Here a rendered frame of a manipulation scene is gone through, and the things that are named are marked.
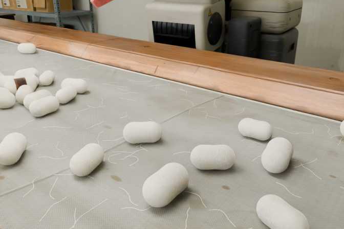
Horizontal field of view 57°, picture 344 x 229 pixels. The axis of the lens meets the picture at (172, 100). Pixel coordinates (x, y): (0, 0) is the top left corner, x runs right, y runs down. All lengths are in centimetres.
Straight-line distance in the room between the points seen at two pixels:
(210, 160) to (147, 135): 7
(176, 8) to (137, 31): 206
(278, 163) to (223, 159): 4
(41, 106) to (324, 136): 29
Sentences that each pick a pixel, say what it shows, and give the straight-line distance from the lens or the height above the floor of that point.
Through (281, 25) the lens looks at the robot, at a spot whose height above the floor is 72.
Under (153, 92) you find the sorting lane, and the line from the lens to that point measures 42.
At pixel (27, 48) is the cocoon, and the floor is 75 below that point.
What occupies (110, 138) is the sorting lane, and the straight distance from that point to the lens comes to 31.
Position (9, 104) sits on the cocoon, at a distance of 41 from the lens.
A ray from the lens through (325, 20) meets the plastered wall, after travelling 234.
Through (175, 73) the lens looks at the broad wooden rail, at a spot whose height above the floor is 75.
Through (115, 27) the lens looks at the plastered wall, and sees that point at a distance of 324.
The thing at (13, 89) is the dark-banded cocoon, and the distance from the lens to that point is 45.
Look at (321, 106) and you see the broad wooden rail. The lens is 39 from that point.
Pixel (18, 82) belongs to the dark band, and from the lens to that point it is 45.
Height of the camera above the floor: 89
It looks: 22 degrees down
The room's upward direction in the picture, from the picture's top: straight up
